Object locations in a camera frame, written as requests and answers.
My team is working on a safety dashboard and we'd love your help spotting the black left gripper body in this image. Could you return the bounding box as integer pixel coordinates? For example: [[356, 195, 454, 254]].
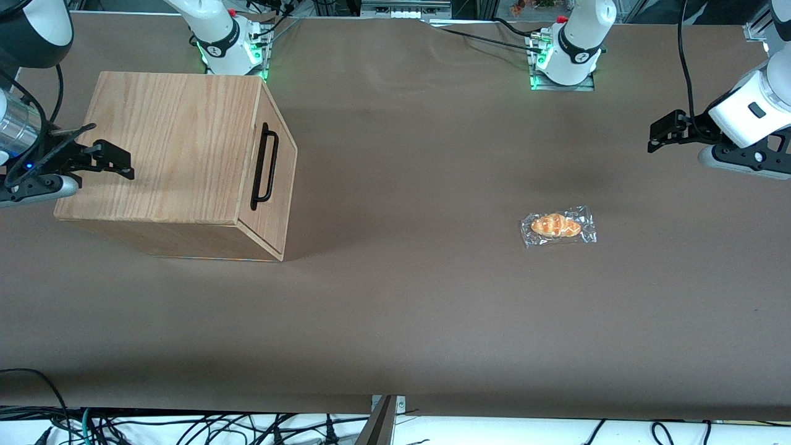
[[695, 117, 791, 174]]

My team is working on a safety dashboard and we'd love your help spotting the grey metal bracket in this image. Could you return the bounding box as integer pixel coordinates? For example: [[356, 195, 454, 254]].
[[354, 394, 407, 445]]

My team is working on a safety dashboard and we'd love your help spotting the table cover sheet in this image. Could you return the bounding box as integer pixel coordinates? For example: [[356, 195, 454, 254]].
[[0, 11, 791, 424]]

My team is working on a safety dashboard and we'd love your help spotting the croissant in clear wrapper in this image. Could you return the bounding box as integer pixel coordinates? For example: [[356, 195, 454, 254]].
[[520, 205, 598, 249]]

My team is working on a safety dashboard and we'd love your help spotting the light wooden cabinet door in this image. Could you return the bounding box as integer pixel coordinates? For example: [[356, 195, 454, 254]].
[[238, 80, 282, 245]]

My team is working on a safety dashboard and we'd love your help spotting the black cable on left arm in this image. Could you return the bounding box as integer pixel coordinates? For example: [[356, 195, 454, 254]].
[[677, 0, 703, 134]]

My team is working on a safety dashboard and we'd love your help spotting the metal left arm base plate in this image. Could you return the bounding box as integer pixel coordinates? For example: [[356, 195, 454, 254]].
[[528, 31, 597, 92]]

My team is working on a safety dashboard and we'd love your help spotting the black cable to arm base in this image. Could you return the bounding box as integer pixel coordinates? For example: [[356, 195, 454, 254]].
[[423, 19, 538, 50]]

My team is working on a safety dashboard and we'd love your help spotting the wooden drawer cabinet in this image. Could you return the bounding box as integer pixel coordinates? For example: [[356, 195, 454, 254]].
[[54, 71, 298, 262]]

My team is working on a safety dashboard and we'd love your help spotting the black metal drawer handle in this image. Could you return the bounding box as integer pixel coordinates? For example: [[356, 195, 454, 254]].
[[250, 122, 279, 211]]

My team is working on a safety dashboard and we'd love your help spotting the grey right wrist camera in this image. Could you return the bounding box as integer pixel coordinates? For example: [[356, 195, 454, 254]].
[[0, 175, 82, 208]]

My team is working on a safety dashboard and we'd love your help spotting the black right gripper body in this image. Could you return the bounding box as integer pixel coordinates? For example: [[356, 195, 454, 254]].
[[3, 139, 96, 186]]

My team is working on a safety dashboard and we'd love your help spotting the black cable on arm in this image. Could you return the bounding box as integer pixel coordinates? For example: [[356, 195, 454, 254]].
[[0, 64, 65, 186], [677, 0, 703, 134]]

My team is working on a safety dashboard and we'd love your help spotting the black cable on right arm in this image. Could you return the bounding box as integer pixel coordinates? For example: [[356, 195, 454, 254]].
[[0, 64, 65, 186]]

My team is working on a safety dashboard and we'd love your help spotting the black looped floor cable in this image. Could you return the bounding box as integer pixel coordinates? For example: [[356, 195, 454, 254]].
[[0, 368, 70, 445]]

